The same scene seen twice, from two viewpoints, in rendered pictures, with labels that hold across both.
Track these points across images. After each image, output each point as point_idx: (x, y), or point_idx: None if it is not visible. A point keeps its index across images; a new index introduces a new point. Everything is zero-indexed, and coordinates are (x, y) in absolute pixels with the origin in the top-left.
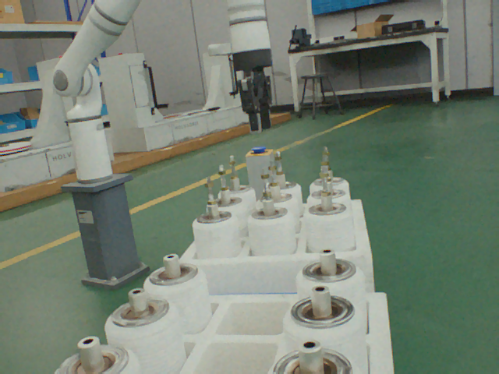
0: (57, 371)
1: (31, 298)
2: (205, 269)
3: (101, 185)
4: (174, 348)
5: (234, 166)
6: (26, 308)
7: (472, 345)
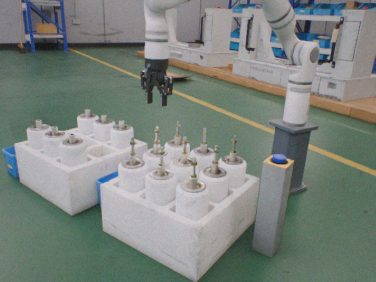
0: None
1: None
2: None
3: (272, 122)
4: (94, 132)
5: (233, 143)
6: (261, 162)
7: (55, 253)
